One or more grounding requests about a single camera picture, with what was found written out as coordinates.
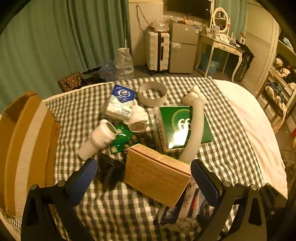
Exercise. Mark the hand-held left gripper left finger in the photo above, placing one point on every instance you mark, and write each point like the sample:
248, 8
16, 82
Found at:
81, 183

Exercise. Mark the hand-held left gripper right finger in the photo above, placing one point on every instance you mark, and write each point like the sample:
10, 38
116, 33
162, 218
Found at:
204, 183

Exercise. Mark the wooden box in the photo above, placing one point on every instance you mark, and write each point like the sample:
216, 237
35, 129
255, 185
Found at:
152, 176

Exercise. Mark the green box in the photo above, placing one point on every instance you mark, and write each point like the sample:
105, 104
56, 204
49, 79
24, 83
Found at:
171, 129

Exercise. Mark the brown cardboard box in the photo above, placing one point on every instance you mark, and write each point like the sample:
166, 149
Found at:
30, 139

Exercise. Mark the white lace cloth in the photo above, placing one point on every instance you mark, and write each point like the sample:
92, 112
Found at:
194, 92

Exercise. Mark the black pouch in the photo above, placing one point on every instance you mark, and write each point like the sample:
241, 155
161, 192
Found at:
108, 171

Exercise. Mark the printed picture book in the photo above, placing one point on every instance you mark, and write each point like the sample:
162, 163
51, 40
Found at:
185, 213

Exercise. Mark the white curved tube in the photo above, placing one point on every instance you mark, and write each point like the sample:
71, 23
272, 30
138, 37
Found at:
196, 129

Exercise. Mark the green packet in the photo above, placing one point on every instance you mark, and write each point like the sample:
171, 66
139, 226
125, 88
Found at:
120, 140

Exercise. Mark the green checked cloth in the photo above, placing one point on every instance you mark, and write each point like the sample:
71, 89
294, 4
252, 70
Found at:
129, 220

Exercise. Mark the white blanket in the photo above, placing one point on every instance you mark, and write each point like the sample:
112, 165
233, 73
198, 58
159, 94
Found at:
249, 129

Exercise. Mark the white ceramic mug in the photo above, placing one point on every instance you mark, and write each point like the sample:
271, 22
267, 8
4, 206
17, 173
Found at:
138, 115

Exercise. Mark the blue tissue pack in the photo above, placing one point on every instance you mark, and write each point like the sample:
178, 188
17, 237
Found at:
120, 99

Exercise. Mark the brown patterned bag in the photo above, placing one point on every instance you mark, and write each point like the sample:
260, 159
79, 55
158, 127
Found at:
69, 81

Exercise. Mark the pack of small water bottles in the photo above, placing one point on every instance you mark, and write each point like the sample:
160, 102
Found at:
107, 69

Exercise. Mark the blue bin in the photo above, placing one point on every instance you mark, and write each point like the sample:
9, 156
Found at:
208, 64

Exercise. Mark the black bag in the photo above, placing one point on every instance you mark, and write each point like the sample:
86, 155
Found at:
245, 64

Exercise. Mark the large clear water bottle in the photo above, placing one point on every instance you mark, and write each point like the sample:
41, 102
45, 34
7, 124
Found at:
123, 64

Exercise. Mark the grey fridge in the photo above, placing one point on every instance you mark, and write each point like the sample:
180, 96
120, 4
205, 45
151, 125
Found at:
182, 51

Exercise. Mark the white dressing table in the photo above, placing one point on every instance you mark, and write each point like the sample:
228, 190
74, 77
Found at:
222, 45

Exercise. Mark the white suitcase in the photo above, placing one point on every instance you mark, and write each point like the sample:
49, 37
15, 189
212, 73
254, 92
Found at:
152, 51

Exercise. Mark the wooden shelf rack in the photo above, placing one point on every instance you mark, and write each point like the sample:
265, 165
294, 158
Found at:
284, 48

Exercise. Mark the white louvered wardrobe door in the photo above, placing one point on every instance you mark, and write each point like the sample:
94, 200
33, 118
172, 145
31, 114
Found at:
261, 46

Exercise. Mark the wide green curtain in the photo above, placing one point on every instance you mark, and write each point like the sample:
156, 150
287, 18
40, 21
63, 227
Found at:
57, 34

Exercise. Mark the white oval mirror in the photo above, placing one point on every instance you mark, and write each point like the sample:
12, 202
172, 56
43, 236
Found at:
219, 20

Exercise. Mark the clear plastic bag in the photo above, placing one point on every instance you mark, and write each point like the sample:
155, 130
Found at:
159, 25

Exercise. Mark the narrow green curtain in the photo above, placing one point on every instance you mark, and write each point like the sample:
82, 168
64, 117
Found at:
233, 14

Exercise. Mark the black television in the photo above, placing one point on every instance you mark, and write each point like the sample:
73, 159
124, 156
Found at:
189, 7

